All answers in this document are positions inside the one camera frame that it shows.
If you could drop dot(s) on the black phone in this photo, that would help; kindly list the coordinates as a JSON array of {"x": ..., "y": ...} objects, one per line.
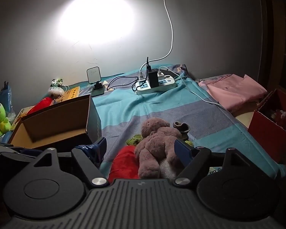
[{"x": 169, "y": 72}]

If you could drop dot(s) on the long red plush toy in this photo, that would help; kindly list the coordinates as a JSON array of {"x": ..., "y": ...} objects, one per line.
[{"x": 41, "y": 103}]

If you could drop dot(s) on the red soft cloth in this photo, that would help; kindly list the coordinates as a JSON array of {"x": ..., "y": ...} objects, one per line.
[{"x": 124, "y": 162}]

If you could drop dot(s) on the blue plastic container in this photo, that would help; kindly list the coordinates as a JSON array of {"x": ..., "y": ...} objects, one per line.
[{"x": 7, "y": 137}]

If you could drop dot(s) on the cartoon cover book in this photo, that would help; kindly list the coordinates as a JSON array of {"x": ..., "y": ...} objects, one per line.
[{"x": 21, "y": 114}]

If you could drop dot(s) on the yellow book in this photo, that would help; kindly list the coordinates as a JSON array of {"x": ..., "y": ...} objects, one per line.
[{"x": 71, "y": 94}]

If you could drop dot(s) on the green phone stand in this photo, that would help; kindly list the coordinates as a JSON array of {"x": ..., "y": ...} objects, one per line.
[{"x": 93, "y": 75}]

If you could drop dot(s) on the white power strip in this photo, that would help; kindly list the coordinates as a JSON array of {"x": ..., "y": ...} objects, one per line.
[{"x": 145, "y": 90}]

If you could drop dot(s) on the brown cardboard box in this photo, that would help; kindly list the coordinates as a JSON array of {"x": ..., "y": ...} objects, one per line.
[{"x": 52, "y": 124}]

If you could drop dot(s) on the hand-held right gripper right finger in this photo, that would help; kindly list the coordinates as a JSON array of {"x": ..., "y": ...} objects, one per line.
[{"x": 182, "y": 149}]

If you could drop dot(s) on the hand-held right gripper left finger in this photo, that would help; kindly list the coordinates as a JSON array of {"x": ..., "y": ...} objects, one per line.
[{"x": 100, "y": 148}]

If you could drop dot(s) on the fluffy panda ornament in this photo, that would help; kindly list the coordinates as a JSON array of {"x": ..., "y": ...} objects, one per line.
[{"x": 56, "y": 91}]

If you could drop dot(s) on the green terry towel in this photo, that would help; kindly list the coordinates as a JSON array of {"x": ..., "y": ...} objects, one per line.
[{"x": 133, "y": 140}]

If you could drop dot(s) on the black charger adapter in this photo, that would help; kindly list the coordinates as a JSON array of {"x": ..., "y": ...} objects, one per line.
[{"x": 153, "y": 80}]

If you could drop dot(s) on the green frog plush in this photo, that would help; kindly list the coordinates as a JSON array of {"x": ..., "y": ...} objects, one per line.
[{"x": 0, "y": 121}]

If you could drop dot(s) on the blue pouch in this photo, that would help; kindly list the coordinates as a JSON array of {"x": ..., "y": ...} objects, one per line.
[{"x": 4, "y": 95}]

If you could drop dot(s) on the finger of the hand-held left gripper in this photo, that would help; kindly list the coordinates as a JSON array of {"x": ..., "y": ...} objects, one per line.
[{"x": 31, "y": 151}]

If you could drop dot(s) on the dark wooden cabinet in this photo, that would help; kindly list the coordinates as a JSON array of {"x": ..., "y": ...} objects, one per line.
[{"x": 281, "y": 40}]

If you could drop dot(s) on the crumpled clear plastic bag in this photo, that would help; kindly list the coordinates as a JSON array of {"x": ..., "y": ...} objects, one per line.
[{"x": 11, "y": 115}]

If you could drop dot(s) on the red storage box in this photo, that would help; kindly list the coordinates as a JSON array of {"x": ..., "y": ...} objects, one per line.
[{"x": 262, "y": 128}]

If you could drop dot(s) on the pinkish brown plush bear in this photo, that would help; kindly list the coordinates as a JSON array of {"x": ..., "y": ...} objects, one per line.
[{"x": 155, "y": 143}]

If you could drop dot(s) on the dark olive knit bootie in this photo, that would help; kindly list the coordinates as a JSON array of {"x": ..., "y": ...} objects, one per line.
[{"x": 182, "y": 127}]

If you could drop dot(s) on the folded pink cloth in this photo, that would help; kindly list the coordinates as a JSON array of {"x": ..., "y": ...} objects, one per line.
[{"x": 231, "y": 90}]

